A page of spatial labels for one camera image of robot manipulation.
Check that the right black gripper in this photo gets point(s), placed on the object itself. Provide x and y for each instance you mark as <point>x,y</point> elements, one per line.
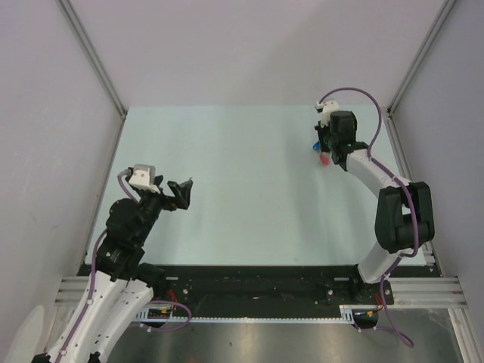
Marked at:
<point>321,131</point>

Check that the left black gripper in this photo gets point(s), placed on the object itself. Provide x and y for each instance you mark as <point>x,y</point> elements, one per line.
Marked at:
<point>181,192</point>

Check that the key with blue cap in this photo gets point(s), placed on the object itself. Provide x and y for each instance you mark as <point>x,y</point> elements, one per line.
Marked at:
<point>315,146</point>

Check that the red handled metal key holder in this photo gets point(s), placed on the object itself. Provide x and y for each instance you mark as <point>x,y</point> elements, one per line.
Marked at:
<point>325,158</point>

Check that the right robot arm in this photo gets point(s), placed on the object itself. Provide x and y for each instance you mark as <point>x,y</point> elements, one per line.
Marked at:
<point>404,218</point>

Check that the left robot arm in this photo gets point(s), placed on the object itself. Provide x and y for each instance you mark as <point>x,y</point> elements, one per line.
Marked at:
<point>119,284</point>

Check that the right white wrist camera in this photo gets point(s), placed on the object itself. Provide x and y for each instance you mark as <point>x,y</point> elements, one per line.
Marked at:
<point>327,109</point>

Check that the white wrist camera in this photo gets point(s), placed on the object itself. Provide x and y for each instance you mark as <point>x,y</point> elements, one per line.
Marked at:
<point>141,177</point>
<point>327,109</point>

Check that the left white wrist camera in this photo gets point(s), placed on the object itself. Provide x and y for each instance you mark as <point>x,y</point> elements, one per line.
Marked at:
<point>141,177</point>

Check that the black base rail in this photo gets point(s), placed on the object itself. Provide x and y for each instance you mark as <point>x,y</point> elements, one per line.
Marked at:
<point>258,291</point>

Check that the right aluminium corner post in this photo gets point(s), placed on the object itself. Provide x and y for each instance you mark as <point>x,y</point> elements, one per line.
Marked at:
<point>422,54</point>

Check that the aluminium corner post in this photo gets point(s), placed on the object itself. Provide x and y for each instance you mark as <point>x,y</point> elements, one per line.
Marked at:
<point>422,54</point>
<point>81,35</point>

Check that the white cable duct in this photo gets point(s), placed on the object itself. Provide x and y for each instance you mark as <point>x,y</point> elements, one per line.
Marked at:
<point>157,317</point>

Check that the left aluminium corner post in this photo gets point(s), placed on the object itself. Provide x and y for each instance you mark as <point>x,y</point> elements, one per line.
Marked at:
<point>81,35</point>

